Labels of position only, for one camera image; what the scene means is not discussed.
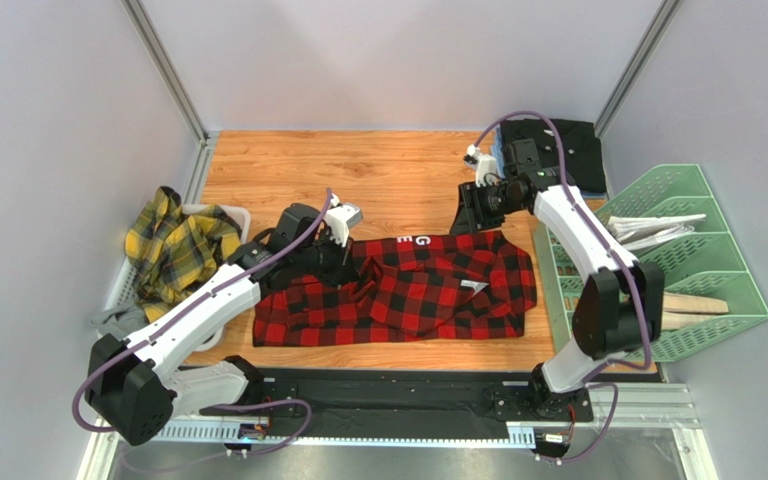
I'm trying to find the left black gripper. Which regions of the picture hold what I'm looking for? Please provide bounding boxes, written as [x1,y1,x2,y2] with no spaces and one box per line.
[292,229,360,290]

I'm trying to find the red black plaid shirt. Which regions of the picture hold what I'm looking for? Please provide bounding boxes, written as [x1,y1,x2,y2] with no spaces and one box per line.
[252,231,537,347]

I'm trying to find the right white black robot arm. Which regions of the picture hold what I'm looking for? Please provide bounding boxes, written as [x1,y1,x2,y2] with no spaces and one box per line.
[450,140,665,419]

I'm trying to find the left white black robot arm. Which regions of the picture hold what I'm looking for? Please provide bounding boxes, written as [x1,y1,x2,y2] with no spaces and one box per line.
[72,199,363,446]

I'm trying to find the white paper stack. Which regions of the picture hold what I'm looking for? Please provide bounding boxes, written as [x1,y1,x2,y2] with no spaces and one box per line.
[607,213,707,252]

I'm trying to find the folded black shirt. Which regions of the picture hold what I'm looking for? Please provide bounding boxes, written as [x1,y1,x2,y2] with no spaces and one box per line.
[499,118,608,195]

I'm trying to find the yellow plaid shirt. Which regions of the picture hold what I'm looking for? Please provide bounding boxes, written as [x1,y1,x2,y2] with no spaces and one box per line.
[124,186,242,323]

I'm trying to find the white plastic basket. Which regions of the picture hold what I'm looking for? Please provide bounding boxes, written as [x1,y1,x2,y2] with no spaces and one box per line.
[89,200,251,338]

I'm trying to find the grey shirt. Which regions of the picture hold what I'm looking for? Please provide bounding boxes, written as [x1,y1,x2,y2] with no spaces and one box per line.
[89,301,149,340]

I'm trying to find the wooden block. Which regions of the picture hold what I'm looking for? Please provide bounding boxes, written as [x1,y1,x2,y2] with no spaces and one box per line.
[662,292,730,330]

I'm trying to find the green file organizer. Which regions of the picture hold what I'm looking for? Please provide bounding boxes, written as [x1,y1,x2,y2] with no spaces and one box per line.
[533,164,768,363]

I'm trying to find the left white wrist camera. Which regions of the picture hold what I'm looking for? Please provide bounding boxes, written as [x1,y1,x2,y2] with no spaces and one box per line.
[324,195,363,248]

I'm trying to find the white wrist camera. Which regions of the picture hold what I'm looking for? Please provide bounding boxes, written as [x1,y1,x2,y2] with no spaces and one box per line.
[324,195,363,248]
[463,144,502,187]

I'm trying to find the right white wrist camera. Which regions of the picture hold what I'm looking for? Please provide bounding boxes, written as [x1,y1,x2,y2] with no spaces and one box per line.
[463,144,502,187]

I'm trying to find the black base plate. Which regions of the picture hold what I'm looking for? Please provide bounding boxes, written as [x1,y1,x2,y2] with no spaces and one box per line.
[134,359,665,441]

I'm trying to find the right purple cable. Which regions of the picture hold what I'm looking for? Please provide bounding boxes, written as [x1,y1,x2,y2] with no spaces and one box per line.
[473,110,655,465]

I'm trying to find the aluminium rail frame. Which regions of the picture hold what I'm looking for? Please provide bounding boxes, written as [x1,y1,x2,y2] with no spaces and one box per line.
[78,370,717,479]

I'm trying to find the right aluminium corner post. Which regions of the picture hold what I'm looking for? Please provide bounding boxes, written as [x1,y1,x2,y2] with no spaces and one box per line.
[595,0,684,138]

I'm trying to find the aluminium corner post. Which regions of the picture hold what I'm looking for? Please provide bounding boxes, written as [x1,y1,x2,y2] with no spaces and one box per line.
[595,0,684,138]
[121,0,209,146]

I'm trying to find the left aluminium corner post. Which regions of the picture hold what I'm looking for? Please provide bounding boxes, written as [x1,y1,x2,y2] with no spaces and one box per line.
[121,0,209,146]

